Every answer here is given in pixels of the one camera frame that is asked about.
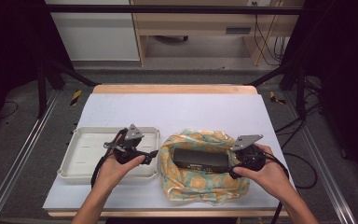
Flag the right hand-held gripper cable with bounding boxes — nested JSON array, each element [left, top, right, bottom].
[[259, 150, 291, 224]]

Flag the thin black floor cable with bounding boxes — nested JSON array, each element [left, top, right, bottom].
[[0, 100, 21, 120]]

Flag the bundle of black floor cables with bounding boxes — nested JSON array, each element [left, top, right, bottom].
[[274, 76, 324, 151]]

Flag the white cabinet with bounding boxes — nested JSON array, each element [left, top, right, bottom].
[[44, 0, 141, 62]]

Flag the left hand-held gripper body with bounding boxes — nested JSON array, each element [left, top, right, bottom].
[[103, 123, 145, 165]]

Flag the black rectangular box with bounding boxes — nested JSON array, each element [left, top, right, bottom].
[[172, 147, 231, 175]]

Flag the orange-print green cloth bag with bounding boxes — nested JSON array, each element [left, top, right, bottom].
[[158, 128, 252, 206]]

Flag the black looped floor cable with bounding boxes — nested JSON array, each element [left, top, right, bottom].
[[284, 151, 319, 190]]

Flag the white plastic tray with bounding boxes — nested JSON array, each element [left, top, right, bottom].
[[57, 126, 161, 185]]

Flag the white table mat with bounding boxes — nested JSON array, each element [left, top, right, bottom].
[[42, 92, 303, 211]]

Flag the aluminium floor rail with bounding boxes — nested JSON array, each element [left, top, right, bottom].
[[0, 89, 61, 224], [283, 90, 358, 224]]

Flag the person's left hand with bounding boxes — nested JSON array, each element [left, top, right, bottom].
[[94, 133, 146, 193]]

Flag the yellow-black striped tape piece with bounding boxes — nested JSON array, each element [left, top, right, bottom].
[[70, 89, 84, 106], [268, 91, 287, 105]]

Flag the left hand-held gripper cable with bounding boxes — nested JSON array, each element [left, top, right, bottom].
[[89, 127, 129, 189]]

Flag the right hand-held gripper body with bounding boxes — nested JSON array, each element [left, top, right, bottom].
[[230, 133, 268, 173]]

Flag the black horizontal frame bar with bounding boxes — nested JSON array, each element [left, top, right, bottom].
[[43, 4, 306, 16]]

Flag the hand-held gripper cable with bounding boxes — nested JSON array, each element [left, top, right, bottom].
[[259, 150, 291, 224], [89, 127, 129, 189]]

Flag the hanging black desk cables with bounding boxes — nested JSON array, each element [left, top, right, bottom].
[[252, 1, 289, 67]]

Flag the light wooden desk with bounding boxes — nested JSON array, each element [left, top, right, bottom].
[[130, 0, 306, 67]]

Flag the person's right hand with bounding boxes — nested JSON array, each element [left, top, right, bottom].
[[231, 143, 291, 201]]

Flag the black metal stand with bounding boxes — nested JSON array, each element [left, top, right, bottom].
[[245, 61, 309, 120], [36, 55, 102, 119]]

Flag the black curtain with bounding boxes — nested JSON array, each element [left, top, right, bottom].
[[282, 0, 358, 185], [0, 0, 75, 138]]

